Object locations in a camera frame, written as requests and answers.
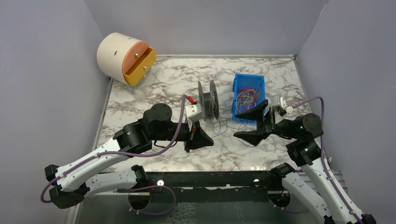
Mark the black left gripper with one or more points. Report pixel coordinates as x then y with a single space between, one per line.
190 136

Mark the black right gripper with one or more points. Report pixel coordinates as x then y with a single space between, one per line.
266 122

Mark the blue plastic bin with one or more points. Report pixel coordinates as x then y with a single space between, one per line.
248 91

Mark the black cable spool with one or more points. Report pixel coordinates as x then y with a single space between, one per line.
209 101

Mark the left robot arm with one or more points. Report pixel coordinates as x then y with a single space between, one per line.
70 184

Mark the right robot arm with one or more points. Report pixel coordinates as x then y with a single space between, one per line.
326 200

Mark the yellow drawer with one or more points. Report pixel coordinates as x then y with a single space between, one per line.
135 68

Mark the cream cylindrical drawer cabinet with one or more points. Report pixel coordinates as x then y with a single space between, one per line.
112 50

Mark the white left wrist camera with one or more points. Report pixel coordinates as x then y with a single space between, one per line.
194 113

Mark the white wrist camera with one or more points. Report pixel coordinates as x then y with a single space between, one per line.
279 105
194 113

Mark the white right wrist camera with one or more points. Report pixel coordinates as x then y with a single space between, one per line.
279 105

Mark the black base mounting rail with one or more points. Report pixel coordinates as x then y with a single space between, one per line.
198 187

